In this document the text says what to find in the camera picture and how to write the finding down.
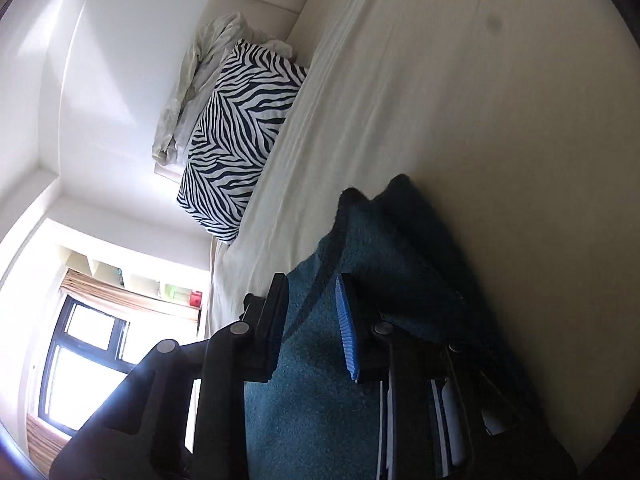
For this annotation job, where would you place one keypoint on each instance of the green box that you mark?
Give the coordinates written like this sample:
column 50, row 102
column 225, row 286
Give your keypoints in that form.
column 179, row 292

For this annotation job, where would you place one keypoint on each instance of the dark teal knit sweater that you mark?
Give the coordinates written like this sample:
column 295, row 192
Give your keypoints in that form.
column 310, row 360

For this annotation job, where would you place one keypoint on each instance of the white crumpled duvet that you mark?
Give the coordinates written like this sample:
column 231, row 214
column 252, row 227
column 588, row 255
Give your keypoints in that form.
column 200, row 85

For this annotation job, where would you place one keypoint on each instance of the beige window blind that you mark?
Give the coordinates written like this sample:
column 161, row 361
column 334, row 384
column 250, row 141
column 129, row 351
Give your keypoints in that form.
column 130, row 297

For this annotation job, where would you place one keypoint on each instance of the bed with beige sheet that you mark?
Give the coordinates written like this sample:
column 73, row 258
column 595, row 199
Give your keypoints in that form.
column 450, row 85

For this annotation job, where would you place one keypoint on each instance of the zebra print pillow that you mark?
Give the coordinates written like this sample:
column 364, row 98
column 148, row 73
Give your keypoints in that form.
column 240, row 150

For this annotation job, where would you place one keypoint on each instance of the beige padded headboard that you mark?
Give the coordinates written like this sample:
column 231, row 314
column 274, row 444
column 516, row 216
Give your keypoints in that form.
column 260, row 15

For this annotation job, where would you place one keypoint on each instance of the red box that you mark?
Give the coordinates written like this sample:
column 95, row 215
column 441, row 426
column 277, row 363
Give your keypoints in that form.
column 195, row 298

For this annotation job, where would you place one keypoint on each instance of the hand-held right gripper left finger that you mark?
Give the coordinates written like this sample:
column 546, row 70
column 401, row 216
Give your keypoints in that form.
column 272, row 325

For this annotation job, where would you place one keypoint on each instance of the black framed window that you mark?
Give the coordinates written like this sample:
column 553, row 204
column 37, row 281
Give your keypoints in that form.
column 85, row 355

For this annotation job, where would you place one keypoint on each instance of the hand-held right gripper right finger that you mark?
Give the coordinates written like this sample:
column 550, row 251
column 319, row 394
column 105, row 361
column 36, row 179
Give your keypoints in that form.
column 347, row 330

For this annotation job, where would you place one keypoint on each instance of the white wall shelf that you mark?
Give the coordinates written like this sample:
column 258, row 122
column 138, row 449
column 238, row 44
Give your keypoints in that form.
column 100, row 265

